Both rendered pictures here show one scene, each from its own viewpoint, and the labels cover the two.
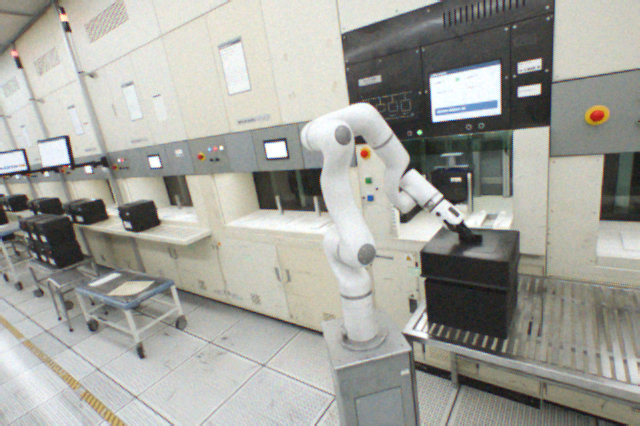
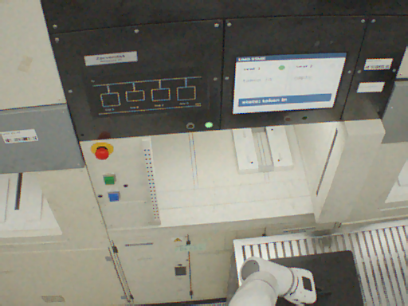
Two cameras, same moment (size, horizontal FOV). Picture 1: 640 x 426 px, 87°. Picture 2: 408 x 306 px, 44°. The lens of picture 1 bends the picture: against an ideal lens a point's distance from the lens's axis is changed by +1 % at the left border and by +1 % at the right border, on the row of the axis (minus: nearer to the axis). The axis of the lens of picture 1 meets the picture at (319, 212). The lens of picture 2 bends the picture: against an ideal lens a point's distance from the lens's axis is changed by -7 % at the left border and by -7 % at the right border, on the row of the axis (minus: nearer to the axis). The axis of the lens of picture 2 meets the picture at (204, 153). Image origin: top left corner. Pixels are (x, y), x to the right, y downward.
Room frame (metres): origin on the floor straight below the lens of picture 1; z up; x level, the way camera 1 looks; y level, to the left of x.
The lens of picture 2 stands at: (0.97, 0.11, 2.58)
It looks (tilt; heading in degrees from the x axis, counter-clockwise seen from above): 54 degrees down; 316
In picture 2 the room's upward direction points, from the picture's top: straight up
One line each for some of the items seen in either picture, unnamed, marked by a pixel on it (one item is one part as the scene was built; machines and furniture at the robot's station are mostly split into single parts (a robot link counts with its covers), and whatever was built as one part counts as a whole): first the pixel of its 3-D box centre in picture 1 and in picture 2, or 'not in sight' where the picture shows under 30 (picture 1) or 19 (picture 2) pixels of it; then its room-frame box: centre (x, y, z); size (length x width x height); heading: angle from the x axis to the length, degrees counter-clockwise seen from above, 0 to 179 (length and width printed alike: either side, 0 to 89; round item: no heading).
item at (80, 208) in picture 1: (89, 211); not in sight; (3.96, 2.69, 0.93); 0.30 x 0.28 x 0.26; 55
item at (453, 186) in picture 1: (452, 178); not in sight; (2.13, -0.90, 1.06); 0.24 x 0.20 x 0.32; 52
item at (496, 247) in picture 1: (470, 249); (315, 299); (1.14, -0.53, 1.02); 0.29 x 0.29 x 0.13; 51
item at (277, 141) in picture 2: (489, 220); (261, 147); (1.72, -0.91, 0.89); 0.22 x 0.21 x 0.04; 142
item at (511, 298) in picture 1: (472, 291); not in sight; (1.14, -0.53, 0.85); 0.28 x 0.28 x 0.17; 51
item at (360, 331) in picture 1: (358, 313); not in sight; (1.10, -0.09, 0.85); 0.19 x 0.19 x 0.18
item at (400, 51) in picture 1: (462, 199); (215, 111); (1.92, -0.86, 0.98); 0.95 x 0.88 x 1.95; 142
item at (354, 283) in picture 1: (346, 258); not in sight; (1.13, -0.07, 1.07); 0.19 x 0.12 x 0.24; 26
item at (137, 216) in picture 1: (138, 215); not in sight; (3.22, 1.74, 0.93); 0.30 x 0.28 x 0.26; 49
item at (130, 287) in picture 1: (130, 287); not in sight; (2.59, 1.65, 0.47); 0.31 x 0.23 x 0.02; 74
